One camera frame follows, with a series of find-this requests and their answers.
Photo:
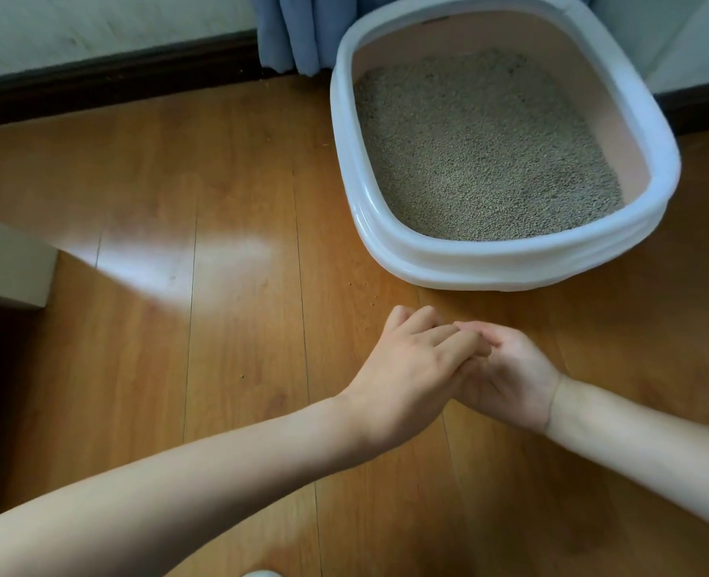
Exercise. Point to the person's left hand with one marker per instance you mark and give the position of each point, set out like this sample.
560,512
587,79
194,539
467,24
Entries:
408,384

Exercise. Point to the person's right hand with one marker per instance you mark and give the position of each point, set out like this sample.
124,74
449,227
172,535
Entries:
511,384

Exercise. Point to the white oval litter box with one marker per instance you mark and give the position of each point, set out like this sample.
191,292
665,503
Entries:
511,264

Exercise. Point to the grey cat litter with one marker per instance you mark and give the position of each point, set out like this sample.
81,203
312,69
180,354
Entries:
480,150

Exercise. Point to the person's left forearm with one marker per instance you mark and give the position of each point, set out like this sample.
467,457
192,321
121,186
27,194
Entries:
150,498

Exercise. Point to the person's right forearm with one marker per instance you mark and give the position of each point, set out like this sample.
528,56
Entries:
649,450

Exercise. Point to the blue curtain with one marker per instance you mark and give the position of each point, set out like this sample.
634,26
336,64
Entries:
306,29

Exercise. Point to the dark wall baseboard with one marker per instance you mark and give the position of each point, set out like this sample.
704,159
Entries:
697,105
108,81

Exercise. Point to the white bed frame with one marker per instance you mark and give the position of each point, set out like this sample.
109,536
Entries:
6,264

